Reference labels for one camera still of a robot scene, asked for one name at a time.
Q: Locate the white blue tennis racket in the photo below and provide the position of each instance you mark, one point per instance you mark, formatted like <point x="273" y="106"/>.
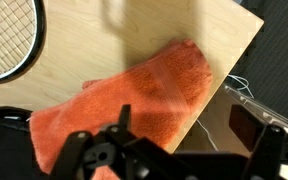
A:
<point x="40" y="33"/>

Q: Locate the clear acrylic panel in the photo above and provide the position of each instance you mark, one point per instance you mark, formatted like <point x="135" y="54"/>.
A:
<point x="260" y="108"/>

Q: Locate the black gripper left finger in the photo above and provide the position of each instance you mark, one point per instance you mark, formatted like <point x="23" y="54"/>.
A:
<point x="84" y="150"/>

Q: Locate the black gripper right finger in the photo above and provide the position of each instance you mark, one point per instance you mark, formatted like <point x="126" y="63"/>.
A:
<point x="265" y="146"/>

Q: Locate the orange terry towel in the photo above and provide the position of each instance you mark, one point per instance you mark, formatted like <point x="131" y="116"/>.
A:
<point x="134" y="93"/>

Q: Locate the black fabric pouch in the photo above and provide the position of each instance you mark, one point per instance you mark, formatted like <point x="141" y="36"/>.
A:
<point x="4" y="146"/>

